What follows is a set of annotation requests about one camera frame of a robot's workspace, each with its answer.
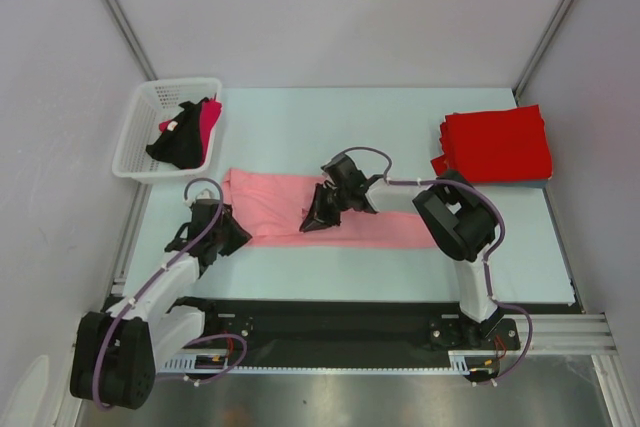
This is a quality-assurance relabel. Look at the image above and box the pink t shirt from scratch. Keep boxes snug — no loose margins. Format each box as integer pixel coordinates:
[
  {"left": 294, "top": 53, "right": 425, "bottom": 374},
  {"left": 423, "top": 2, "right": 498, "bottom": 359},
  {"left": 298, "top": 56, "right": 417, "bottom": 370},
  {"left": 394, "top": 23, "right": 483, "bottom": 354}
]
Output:
[{"left": 222, "top": 168, "right": 436, "bottom": 250}]

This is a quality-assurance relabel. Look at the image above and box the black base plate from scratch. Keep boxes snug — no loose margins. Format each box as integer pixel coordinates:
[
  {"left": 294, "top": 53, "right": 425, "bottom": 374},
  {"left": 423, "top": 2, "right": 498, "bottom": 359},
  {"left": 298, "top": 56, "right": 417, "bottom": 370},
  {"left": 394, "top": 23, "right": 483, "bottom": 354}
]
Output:
[{"left": 169, "top": 297, "right": 534, "bottom": 369}]

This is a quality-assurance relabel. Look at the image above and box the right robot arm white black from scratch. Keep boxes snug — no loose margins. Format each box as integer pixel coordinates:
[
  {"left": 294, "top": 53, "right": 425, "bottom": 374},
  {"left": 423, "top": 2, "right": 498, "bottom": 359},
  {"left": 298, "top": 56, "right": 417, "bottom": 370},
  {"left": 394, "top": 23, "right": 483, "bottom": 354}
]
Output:
[{"left": 299, "top": 153, "right": 505, "bottom": 348}]

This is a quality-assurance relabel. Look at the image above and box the red folded t shirt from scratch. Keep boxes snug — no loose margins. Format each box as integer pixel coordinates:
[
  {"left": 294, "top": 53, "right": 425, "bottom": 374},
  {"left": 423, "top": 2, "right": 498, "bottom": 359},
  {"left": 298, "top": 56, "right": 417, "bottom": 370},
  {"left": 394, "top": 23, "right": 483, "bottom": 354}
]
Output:
[{"left": 431, "top": 105, "right": 553, "bottom": 183}]

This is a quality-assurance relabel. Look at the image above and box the black t shirt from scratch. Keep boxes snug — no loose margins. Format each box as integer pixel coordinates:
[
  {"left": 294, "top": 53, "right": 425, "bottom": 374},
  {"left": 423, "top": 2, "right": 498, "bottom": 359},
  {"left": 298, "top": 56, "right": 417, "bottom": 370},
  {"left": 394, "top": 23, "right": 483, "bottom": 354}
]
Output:
[{"left": 144, "top": 96, "right": 214, "bottom": 169}]

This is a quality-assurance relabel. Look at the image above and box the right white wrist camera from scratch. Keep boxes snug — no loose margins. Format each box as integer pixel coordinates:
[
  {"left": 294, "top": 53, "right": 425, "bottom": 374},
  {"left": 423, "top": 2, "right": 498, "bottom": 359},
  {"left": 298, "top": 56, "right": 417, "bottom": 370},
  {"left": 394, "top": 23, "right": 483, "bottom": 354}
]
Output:
[{"left": 321, "top": 158, "right": 339, "bottom": 172}]

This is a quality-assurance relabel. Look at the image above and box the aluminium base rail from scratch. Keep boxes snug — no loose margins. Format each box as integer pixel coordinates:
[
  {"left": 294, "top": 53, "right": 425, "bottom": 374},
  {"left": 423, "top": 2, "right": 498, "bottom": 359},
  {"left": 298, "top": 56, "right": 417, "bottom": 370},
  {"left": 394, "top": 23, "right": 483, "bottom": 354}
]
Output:
[{"left": 69, "top": 311, "right": 614, "bottom": 353}]

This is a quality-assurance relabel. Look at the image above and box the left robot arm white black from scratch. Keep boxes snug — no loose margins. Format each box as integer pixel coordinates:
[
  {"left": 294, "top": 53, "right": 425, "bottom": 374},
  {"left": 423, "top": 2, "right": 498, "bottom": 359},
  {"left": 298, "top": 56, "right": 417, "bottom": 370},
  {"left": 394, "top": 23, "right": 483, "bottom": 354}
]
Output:
[{"left": 69, "top": 199, "right": 251, "bottom": 410}]

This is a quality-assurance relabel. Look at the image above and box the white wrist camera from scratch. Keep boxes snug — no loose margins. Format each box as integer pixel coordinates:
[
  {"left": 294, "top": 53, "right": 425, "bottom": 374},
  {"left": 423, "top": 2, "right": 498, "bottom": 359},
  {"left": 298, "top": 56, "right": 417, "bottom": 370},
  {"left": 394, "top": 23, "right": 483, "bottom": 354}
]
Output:
[
  {"left": 321, "top": 158, "right": 339, "bottom": 172},
  {"left": 183, "top": 189, "right": 215, "bottom": 207}
]

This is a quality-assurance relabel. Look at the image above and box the aluminium frame post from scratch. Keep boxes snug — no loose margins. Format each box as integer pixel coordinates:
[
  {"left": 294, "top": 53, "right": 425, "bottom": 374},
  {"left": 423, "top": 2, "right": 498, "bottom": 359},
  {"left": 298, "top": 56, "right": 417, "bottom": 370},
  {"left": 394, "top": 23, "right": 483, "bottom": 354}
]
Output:
[
  {"left": 511, "top": 0, "right": 578, "bottom": 104},
  {"left": 100, "top": 0, "right": 158, "bottom": 81}
]

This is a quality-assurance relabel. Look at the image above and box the left aluminium frame post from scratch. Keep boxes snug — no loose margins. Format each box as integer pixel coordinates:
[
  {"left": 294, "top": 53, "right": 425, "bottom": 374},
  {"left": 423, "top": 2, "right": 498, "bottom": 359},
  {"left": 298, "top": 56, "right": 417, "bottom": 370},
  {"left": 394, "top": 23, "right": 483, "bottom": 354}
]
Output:
[{"left": 100, "top": 0, "right": 158, "bottom": 81}]

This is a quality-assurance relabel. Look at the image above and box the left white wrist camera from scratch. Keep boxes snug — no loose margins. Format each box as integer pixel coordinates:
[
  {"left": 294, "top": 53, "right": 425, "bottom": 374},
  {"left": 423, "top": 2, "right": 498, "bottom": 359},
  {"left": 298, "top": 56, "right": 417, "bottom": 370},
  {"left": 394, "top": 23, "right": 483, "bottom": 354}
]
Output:
[{"left": 183, "top": 189, "right": 215, "bottom": 207}]

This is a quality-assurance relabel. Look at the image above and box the right aluminium frame post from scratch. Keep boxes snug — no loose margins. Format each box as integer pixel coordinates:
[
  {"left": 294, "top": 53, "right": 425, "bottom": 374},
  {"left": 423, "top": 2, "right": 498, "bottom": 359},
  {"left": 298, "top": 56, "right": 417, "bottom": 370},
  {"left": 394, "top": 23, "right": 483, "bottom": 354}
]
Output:
[{"left": 511, "top": 0, "right": 578, "bottom": 104}]

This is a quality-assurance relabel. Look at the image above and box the magenta t shirt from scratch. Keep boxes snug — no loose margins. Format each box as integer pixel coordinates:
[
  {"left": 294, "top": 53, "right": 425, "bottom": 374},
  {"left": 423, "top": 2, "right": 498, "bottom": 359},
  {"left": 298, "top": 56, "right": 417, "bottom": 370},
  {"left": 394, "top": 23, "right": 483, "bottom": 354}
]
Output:
[{"left": 158, "top": 95, "right": 224, "bottom": 166}]

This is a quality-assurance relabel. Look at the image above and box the white slotted cable duct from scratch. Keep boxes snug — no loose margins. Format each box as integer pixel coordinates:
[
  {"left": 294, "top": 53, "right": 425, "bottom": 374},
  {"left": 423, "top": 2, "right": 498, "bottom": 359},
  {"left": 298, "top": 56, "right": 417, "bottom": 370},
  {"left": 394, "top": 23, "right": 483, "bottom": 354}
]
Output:
[{"left": 158, "top": 352, "right": 498, "bottom": 379}]

